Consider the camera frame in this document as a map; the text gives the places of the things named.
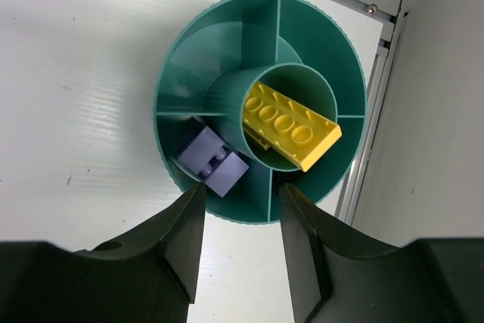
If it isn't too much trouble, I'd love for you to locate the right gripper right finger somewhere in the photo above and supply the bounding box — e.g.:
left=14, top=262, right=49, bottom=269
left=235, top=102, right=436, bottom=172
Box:
left=280, top=184, right=483, bottom=322

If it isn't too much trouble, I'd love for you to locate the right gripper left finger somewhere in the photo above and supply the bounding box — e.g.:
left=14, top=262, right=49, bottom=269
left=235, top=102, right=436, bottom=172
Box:
left=1, top=183, right=206, bottom=322

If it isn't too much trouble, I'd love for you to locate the small purple lego brick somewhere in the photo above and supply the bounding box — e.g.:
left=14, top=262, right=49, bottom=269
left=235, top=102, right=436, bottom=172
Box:
left=205, top=152, right=249, bottom=197

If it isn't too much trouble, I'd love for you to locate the yellow lego brick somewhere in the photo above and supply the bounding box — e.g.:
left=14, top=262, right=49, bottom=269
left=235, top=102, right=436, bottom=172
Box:
left=242, top=82, right=343, bottom=172
left=244, top=126, right=270, bottom=151

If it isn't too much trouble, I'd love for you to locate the teal divided round container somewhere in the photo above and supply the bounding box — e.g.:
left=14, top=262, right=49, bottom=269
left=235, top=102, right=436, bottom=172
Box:
left=155, top=0, right=367, bottom=223

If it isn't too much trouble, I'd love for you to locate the aluminium frame rail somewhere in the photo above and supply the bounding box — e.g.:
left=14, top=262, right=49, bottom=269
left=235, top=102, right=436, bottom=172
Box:
left=332, top=0, right=407, bottom=225

